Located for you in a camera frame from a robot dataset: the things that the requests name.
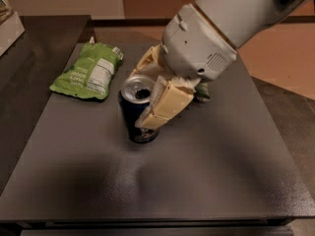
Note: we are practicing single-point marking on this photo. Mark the flat green chip bag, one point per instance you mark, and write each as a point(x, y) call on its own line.
point(89, 77)

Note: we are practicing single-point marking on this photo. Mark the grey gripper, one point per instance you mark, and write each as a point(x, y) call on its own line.
point(196, 44)

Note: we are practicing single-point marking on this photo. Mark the white box at left edge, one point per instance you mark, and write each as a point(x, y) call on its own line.
point(11, 27)

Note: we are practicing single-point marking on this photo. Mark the crumpled green chip bag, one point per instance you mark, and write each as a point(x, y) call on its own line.
point(202, 92)

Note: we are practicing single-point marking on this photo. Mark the dark pepsi can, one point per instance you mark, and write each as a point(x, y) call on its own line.
point(134, 97)

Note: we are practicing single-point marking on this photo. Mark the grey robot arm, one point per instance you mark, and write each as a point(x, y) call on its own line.
point(237, 21)

